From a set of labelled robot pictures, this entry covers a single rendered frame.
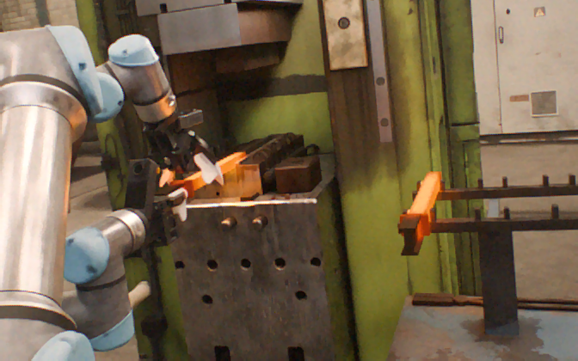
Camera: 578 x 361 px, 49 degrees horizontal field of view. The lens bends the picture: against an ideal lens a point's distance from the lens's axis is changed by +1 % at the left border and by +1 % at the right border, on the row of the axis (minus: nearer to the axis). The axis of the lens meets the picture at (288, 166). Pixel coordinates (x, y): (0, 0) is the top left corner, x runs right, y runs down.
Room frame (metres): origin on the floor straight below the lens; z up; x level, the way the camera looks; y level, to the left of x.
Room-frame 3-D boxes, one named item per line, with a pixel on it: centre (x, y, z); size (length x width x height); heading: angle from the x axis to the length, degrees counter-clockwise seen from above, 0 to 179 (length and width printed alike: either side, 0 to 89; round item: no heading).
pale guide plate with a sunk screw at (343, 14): (1.53, -0.17, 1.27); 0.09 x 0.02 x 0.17; 73
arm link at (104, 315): (0.94, 0.33, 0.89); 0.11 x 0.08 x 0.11; 95
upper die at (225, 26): (1.70, 0.10, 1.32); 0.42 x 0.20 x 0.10; 163
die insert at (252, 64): (1.73, 0.07, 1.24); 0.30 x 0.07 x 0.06; 163
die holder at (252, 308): (1.70, 0.05, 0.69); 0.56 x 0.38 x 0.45; 163
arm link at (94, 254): (0.95, 0.31, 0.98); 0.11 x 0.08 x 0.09; 163
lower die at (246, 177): (1.70, 0.10, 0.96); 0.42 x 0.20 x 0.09; 163
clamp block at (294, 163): (1.51, -0.02, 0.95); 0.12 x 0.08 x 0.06; 163
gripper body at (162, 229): (1.10, 0.27, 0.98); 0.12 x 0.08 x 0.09; 163
